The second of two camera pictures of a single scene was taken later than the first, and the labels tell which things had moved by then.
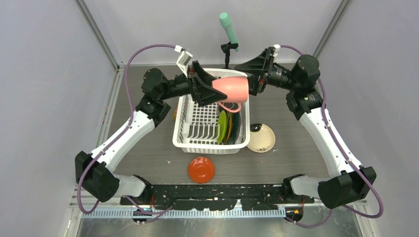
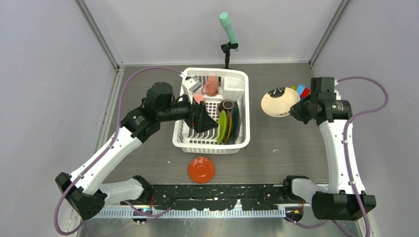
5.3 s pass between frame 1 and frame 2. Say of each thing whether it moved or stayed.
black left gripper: moved
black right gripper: moved
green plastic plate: stayed
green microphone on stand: stayed
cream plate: moved
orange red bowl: stayed
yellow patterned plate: stayed
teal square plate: stayed
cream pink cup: moved
